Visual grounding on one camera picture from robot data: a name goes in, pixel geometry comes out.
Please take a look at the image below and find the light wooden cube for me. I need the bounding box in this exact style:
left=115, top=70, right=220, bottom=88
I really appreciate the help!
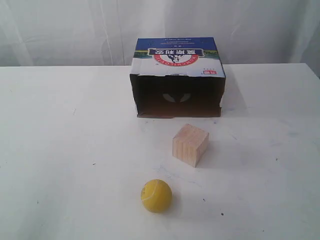
left=172, top=123, right=209, bottom=168

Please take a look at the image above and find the blue white cardboard box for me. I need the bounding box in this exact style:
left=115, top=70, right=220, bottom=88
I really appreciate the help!
left=129, top=36, right=226, bottom=118

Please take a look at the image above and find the yellow tennis ball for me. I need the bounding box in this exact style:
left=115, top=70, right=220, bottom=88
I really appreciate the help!
left=140, top=179, right=173, bottom=213

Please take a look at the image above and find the white curtain backdrop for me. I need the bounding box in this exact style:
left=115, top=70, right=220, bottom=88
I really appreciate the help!
left=0, top=0, right=320, bottom=66

